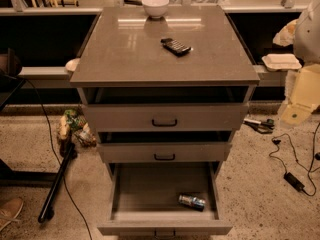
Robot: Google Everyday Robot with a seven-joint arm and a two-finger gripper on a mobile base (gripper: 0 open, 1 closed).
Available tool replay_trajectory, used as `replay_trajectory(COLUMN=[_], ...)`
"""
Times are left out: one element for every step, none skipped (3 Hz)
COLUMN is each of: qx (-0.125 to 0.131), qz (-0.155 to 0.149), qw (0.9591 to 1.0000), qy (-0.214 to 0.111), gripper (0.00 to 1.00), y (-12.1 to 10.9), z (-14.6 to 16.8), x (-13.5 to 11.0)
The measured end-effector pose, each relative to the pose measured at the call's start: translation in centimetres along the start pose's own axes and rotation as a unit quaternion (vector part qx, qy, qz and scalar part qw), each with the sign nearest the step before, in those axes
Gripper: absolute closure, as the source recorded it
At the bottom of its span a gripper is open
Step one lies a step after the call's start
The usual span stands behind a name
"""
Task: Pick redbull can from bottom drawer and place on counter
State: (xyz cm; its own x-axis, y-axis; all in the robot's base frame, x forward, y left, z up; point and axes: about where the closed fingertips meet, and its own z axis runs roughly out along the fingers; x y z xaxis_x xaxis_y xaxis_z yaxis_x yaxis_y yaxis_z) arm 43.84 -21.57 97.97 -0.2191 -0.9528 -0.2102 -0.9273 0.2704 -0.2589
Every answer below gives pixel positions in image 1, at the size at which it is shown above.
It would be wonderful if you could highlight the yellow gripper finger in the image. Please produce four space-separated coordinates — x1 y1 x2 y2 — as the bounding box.
273 20 297 47
279 64 320 126

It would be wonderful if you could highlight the redbull can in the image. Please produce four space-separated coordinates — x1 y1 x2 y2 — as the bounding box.
178 194 206 211

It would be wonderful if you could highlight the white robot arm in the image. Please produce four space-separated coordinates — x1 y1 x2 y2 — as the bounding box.
273 0 320 126

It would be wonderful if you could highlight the grey drawer cabinet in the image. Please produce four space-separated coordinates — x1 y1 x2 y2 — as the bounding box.
69 5 261 168

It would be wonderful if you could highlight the bottom grey drawer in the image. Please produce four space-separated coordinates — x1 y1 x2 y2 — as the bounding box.
98 162 232 239

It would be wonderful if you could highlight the grey drawer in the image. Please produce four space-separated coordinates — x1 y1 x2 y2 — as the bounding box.
98 131 231 163
79 86 252 132
98 162 232 239

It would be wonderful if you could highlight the top grey drawer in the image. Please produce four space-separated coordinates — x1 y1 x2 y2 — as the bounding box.
79 86 252 132

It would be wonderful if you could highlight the middle grey drawer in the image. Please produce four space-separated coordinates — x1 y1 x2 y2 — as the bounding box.
98 131 231 163

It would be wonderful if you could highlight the white foam food container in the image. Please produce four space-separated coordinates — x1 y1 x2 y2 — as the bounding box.
262 54 301 71

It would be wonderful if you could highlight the black calculator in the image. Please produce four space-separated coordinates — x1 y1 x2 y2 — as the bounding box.
161 38 191 57

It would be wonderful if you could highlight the white bowl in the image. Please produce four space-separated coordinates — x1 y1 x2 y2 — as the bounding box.
142 0 169 18

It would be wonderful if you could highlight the white plate on ledge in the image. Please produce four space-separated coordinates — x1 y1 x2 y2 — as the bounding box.
65 58 80 72

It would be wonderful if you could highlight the black pole on floor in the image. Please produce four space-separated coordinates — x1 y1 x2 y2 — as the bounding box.
38 143 75 223

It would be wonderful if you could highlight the tan shoe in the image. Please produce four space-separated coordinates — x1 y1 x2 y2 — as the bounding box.
0 198 24 232

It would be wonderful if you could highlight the black cable on floor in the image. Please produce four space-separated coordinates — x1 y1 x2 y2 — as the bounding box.
23 78 94 240

